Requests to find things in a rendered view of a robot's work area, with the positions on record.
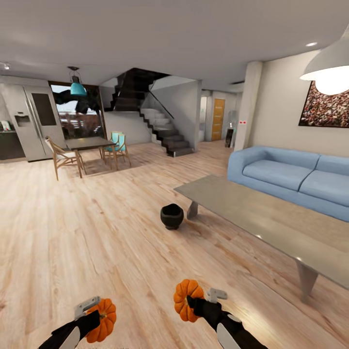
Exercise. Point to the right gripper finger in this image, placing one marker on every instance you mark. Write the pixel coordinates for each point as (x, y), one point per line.
(190, 301)

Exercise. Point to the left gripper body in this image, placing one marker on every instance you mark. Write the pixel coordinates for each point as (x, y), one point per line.
(90, 322)

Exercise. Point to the cauldron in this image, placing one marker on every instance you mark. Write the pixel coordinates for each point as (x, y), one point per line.
(172, 216)

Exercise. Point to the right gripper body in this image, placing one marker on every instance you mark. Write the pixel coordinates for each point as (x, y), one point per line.
(203, 308)

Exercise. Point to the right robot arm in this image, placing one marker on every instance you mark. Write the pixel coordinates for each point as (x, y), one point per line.
(230, 332)

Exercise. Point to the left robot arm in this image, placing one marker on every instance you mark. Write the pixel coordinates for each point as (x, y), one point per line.
(69, 335)

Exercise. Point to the pumpkin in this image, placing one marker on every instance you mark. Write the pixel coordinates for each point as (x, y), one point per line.
(183, 289)
(107, 316)

